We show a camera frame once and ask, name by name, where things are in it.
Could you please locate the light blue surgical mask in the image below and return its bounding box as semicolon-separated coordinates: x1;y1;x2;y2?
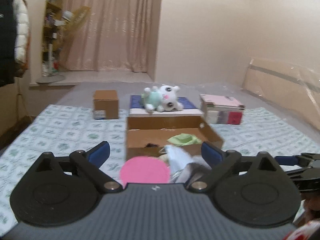
159;145;193;173

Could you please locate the blue white flat box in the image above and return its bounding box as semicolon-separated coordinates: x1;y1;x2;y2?
128;95;203;118

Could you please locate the person's right hand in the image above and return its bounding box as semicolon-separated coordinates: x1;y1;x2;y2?
293;193;319;228

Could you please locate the plastic wrapped headboard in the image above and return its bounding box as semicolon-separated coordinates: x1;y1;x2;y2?
242;58;319;130

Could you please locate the open brown cardboard box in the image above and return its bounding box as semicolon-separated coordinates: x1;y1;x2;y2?
126;116;224;160

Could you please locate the stack of books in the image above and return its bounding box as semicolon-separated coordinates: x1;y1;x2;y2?
200;94;246;125

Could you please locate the grey white cloth face mask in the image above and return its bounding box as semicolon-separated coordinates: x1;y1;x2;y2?
171;155;212;188

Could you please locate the light green microfiber cloth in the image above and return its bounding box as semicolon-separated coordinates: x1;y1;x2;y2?
167;133;202;146

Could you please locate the pink lidded cup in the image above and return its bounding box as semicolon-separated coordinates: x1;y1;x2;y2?
119;156;170;187

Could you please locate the small closed cardboard box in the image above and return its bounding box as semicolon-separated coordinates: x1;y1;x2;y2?
93;90;119;120

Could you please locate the wooden bookshelf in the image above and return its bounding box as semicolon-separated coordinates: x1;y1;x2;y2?
42;0;63;77

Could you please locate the beige curtain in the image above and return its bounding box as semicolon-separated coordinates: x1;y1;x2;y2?
60;0;153;73

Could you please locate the white puffer jacket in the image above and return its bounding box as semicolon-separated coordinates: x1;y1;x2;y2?
13;0;30;64

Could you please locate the standing fan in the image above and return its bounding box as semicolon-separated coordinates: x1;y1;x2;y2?
36;6;91;85

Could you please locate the white bunny plush toy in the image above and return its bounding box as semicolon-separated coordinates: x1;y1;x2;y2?
141;85;183;113

